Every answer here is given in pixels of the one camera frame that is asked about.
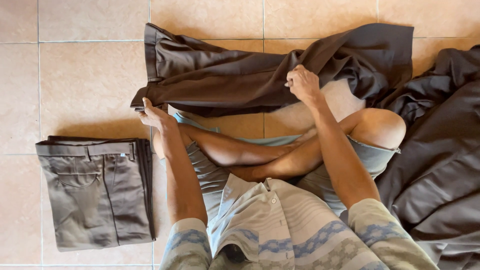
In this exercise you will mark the person's left hand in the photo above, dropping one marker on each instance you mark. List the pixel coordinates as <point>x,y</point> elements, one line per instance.
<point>157,118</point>

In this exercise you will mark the person's right hand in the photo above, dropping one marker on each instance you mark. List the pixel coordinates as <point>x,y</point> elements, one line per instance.
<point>305,84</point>

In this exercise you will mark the person's right fingers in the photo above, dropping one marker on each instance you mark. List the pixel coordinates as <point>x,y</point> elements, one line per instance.
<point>294,77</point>

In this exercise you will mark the beige cloth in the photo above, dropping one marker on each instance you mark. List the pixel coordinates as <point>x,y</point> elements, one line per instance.
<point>337,99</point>

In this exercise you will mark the person's right leg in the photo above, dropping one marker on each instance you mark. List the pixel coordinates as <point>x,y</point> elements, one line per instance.
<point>375,125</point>

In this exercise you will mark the person's leg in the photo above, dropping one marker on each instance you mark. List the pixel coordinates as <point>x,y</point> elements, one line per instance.
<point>232,148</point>
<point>375,125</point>

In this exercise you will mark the person's left leg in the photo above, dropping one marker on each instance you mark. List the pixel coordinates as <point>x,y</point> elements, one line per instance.
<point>232,148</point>

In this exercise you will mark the person's grey shorts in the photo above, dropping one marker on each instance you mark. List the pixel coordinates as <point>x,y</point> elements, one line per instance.
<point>210,176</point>

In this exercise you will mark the person's patterned pale shirt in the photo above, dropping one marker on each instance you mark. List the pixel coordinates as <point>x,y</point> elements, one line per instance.
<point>285,228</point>

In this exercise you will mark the heap of dark brown trousers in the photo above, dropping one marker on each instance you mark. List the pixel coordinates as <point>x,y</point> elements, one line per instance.
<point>435,168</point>

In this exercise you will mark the stack of folded brown trousers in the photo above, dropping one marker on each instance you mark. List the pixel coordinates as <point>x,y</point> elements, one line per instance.
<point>97,195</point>

